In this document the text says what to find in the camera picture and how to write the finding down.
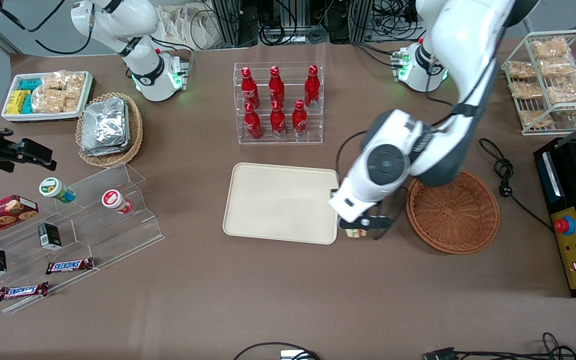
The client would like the snickers chocolate bar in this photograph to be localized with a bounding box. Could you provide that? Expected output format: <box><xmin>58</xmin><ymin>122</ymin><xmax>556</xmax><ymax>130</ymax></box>
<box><xmin>0</xmin><ymin>281</ymin><xmax>50</xmax><ymax>302</ymax></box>
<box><xmin>45</xmin><ymin>257</ymin><xmax>95</xmax><ymax>275</ymax></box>

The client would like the green lid yogurt cup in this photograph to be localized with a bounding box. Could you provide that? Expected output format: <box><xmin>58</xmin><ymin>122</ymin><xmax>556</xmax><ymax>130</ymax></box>
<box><xmin>39</xmin><ymin>177</ymin><xmax>77</xmax><ymax>204</ymax></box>

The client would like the black cable with connector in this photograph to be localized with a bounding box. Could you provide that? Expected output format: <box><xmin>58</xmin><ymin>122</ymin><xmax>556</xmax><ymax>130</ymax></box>
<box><xmin>423</xmin><ymin>332</ymin><xmax>576</xmax><ymax>360</ymax></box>

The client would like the clear bagged pastry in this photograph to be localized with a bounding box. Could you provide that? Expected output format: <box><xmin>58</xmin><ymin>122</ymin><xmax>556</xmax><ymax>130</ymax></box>
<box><xmin>519</xmin><ymin>109</ymin><xmax>554</xmax><ymax>128</ymax></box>
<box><xmin>547</xmin><ymin>71</ymin><xmax>576</xmax><ymax>103</ymax></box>
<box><xmin>509</xmin><ymin>81</ymin><xmax>544</xmax><ymax>101</ymax></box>
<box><xmin>538</xmin><ymin>57</ymin><xmax>576</xmax><ymax>78</ymax></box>
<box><xmin>508</xmin><ymin>61</ymin><xmax>536</xmax><ymax>81</ymax></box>
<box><xmin>530</xmin><ymin>37</ymin><xmax>570</xmax><ymax>60</ymax></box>

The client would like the yellow snack packet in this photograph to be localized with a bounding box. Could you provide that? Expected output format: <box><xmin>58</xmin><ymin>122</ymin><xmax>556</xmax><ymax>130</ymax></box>
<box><xmin>6</xmin><ymin>90</ymin><xmax>30</xmax><ymax>115</ymax></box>

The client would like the silver foil packet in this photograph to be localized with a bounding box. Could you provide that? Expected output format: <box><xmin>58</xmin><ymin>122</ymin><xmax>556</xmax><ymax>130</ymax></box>
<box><xmin>82</xmin><ymin>98</ymin><xmax>128</xmax><ymax>151</ymax></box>
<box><xmin>81</xmin><ymin>100</ymin><xmax>132</xmax><ymax>158</ymax></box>

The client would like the white rectangular snack tray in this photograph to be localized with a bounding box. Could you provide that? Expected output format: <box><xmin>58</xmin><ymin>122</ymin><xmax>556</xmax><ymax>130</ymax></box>
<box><xmin>1</xmin><ymin>71</ymin><xmax>95</xmax><ymax>124</ymax></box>

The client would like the oval light wicker basket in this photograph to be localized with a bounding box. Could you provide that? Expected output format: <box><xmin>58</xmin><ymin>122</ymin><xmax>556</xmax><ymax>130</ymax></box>
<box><xmin>75</xmin><ymin>92</ymin><xmax>144</xmax><ymax>168</ymax></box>

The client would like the black looped cable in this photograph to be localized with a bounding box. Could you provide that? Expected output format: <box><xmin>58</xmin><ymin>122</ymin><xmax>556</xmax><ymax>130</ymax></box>
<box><xmin>232</xmin><ymin>342</ymin><xmax>321</xmax><ymax>360</ymax></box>

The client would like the round brown wicker basket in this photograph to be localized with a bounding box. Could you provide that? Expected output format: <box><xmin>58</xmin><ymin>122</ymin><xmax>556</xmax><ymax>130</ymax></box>
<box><xmin>406</xmin><ymin>169</ymin><xmax>501</xmax><ymax>255</ymax></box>

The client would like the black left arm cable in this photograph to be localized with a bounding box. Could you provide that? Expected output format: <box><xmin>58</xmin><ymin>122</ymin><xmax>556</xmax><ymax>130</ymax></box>
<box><xmin>335</xmin><ymin>30</ymin><xmax>501</xmax><ymax>241</ymax></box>

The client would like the red cola bottle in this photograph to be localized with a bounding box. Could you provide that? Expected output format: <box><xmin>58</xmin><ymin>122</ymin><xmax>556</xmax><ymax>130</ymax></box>
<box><xmin>268</xmin><ymin>65</ymin><xmax>286</xmax><ymax>107</ymax></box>
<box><xmin>240</xmin><ymin>67</ymin><xmax>260</xmax><ymax>108</ymax></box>
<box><xmin>244</xmin><ymin>102</ymin><xmax>263</xmax><ymax>140</ymax></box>
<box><xmin>292</xmin><ymin>99</ymin><xmax>308</xmax><ymax>138</ymax></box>
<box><xmin>270</xmin><ymin>100</ymin><xmax>287</xmax><ymax>139</ymax></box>
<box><xmin>304</xmin><ymin>64</ymin><xmax>321</xmax><ymax>108</ymax></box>

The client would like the black power cable with plug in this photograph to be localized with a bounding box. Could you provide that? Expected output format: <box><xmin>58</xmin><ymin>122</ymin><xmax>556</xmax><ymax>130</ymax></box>
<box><xmin>479</xmin><ymin>138</ymin><xmax>555</xmax><ymax>233</ymax></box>

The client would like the coiled black cable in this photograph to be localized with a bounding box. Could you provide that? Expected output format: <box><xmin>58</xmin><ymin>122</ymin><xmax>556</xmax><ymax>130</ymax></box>
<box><xmin>259</xmin><ymin>22</ymin><xmax>287</xmax><ymax>46</ymax></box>

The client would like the clear acrylic bottle rack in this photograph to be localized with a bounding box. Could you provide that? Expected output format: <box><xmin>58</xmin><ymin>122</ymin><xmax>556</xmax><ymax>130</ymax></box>
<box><xmin>233</xmin><ymin>61</ymin><xmax>325</xmax><ymax>146</ymax></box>

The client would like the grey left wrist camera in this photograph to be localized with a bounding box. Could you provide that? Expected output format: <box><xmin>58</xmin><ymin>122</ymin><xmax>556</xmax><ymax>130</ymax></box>
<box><xmin>359</xmin><ymin>214</ymin><xmax>394</xmax><ymax>232</ymax></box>

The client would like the red lid yogurt cup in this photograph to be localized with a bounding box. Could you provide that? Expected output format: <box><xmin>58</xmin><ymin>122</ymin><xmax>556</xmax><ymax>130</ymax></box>
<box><xmin>101</xmin><ymin>189</ymin><xmax>134</xmax><ymax>215</ymax></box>

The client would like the white cloth bag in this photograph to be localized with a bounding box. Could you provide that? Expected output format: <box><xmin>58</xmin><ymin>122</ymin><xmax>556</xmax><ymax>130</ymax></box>
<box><xmin>157</xmin><ymin>4</ymin><xmax>221</xmax><ymax>51</ymax></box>

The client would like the cream rectangular tray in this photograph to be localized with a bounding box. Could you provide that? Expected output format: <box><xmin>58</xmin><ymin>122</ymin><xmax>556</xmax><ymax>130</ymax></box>
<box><xmin>222</xmin><ymin>162</ymin><xmax>341</xmax><ymax>246</ymax></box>

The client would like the clear acrylic step display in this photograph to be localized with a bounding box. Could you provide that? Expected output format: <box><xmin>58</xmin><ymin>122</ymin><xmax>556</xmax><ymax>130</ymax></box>
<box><xmin>0</xmin><ymin>162</ymin><xmax>165</xmax><ymax>314</ymax></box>

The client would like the aluminium profile frame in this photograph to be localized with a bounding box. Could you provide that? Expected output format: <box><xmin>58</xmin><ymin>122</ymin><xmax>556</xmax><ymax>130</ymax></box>
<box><xmin>349</xmin><ymin>0</ymin><xmax>375</xmax><ymax>44</ymax></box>
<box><xmin>211</xmin><ymin>0</ymin><xmax>242</xmax><ymax>48</ymax></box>

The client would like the black yellow control box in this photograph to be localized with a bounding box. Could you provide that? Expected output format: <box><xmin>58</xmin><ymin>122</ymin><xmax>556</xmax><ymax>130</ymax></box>
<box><xmin>534</xmin><ymin>137</ymin><xmax>576</xmax><ymax>299</ymax></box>

